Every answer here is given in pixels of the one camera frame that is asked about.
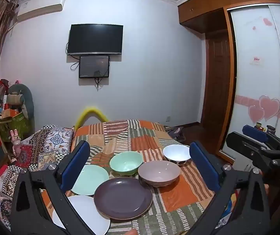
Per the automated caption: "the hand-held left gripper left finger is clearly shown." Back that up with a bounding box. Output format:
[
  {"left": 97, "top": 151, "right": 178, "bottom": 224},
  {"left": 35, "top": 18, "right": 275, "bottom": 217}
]
[{"left": 9, "top": 140, "right": 99, "bottom": 235}]

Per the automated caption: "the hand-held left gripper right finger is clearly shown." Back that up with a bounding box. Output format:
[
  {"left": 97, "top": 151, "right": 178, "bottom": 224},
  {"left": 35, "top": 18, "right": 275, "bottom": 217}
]
[{"left": 186, "top": 141, "right": 271, "bottom": 235}]

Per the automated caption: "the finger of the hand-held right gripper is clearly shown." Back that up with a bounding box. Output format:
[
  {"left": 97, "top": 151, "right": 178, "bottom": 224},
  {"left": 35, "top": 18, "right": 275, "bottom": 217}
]
[
  {"left": 225, "top": 131, "right": 280, "bottom": 163},
  {"left": 243, "top": 125, "right": 280, "bottom": 150}
]

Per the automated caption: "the mint green plate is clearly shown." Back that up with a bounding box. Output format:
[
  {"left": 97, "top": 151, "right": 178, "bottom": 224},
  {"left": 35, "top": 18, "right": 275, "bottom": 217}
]
[{"left": 71, "top": 164, "right": 110, "bottom": 196}]

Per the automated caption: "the white bowl with dark spots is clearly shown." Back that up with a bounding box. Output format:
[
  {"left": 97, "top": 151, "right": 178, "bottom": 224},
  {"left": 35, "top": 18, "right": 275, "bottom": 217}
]
[{"left": 163, "top": 144, "right": 192, "bottom": 165}]

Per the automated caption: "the pinkish grey bowl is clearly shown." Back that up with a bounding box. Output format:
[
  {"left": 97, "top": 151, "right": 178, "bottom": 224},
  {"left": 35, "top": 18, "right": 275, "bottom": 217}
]
[{"left": 137, "top": 160, "right": 181, "bottom": 188}]

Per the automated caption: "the white plate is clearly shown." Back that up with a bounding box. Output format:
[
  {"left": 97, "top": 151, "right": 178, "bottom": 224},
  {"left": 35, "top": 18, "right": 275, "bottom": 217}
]
[{"left": 52, "top": 195, "right": 111, "bottom": 235}]

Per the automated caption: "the mint green bowl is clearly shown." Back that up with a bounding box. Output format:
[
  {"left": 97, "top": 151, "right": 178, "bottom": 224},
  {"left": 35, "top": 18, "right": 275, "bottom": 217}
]
[{"left": 109, "top": 151, "right": 144, "bottom": 177}]

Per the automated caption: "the dark purple plate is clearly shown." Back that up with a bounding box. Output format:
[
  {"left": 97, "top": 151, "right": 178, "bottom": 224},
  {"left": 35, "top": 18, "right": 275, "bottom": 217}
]
[{"left": 93, "top": 177, "right": 153, "bottom": 220}]

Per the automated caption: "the patterned quilt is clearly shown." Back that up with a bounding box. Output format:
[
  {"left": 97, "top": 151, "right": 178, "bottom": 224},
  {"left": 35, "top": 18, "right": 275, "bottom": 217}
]
[{"left": 0, "top": 124, "right": 74, "bottom": 226}]

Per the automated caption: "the dark purple cloth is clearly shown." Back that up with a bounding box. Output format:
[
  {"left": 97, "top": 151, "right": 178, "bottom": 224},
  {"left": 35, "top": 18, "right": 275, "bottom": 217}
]
[{"left": 164, "top": 126, "right": 187, "bottom": 142}]

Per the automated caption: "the yellow foam tube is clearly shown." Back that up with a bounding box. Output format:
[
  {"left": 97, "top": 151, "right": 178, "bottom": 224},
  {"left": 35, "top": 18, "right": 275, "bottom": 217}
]
[{"left": 74, "top": 106, "right": 108, "bottom": 131}]

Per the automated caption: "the pink rabbit toy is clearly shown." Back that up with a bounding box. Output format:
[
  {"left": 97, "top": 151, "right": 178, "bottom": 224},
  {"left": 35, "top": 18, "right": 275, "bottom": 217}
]
[{"left": 9, "top": 129, "right": 22, "bottom": 152}]

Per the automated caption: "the striped patchwork blanket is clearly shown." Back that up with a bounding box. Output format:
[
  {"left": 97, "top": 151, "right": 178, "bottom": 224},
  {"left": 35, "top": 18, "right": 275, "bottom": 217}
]
[{"left": 41, "top": 119, "right": 231, "bottom": 235}]

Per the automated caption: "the wooden door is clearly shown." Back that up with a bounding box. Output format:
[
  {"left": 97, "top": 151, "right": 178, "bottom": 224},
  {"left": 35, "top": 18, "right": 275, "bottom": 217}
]
[{"left": 201, "top": 33, "right": 231, "bottom": 128}]

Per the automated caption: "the green bag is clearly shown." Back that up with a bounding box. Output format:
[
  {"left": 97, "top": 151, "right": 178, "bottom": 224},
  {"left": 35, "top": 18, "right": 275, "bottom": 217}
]
[{"left": 0, "top": 111, "right": 31, "bottom": 142}]

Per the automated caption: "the grey plush toy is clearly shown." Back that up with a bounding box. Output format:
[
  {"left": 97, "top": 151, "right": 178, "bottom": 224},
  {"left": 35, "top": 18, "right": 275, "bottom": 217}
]
[{"left": 7, "top": 84, "right": 35, "bottom": 128}]

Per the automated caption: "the wooden wardrobe with heart doors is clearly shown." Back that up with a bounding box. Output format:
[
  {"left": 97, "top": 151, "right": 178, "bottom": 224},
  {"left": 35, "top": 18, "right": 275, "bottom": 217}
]
[{"left": 178, "top": 0, "right": 280, "bottom": 164}]

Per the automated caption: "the white air conditioner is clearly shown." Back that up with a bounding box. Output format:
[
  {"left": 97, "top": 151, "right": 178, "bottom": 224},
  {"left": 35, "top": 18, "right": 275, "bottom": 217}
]
[{"left": 16, "top": 0, "right": 64, "bottom": 22}]

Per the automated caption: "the small wall-mounted monitor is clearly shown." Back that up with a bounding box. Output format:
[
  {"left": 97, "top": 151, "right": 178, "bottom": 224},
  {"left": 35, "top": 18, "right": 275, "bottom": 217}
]
[{"left": 79, "top": 55, "right": 110, "bottom": 79}]

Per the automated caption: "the wall-mounted black television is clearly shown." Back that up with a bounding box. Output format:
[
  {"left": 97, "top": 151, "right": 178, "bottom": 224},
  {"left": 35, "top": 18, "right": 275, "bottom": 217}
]
[{"left": 67, "top": 24, "right": 124, "bottom": 55}]

